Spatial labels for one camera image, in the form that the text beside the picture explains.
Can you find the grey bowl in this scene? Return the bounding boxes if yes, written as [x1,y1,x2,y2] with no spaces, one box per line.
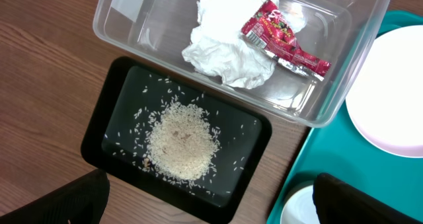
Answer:
[280,182,320,224]

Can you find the teal plastic tray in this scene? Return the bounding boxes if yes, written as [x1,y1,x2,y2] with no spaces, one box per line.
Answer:
[268,11,422,223]

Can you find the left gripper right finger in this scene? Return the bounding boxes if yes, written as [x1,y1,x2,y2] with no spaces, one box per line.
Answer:
[313,173,422,224]

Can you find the white tissue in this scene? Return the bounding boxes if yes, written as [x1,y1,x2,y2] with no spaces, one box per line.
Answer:
[181,0,308,90]

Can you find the clear plastic bin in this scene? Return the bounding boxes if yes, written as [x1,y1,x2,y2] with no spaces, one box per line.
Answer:
[93,0,390,127]

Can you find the large white plate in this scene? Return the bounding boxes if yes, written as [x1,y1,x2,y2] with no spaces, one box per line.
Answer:
[346,25,422,158]

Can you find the black plastic tray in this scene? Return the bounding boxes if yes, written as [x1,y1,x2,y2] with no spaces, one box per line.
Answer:
[81,57,272,223]

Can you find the red snack wrapper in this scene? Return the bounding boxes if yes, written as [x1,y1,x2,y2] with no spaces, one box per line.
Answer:
[241,0,331,81]

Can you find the pile of rice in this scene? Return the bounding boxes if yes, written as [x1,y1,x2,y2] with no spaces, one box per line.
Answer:
[104,73,258,197]

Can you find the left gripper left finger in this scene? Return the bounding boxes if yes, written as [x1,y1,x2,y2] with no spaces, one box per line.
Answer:
[1,169,110,224]

